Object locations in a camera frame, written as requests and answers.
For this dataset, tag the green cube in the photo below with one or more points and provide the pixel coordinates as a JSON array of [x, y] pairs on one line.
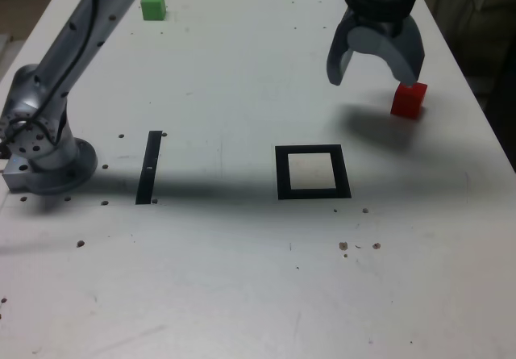
[[153, 8]]

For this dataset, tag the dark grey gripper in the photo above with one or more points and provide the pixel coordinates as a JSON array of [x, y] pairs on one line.
[[383, 24]]

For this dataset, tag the black tape strip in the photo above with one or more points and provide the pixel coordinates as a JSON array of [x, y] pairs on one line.
[[145, 173]]

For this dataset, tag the red cube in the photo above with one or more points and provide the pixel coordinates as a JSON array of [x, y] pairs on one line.
[[407, 103]]

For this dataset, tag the black tape square outline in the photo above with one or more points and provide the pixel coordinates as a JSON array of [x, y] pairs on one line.
[[282, 173]]

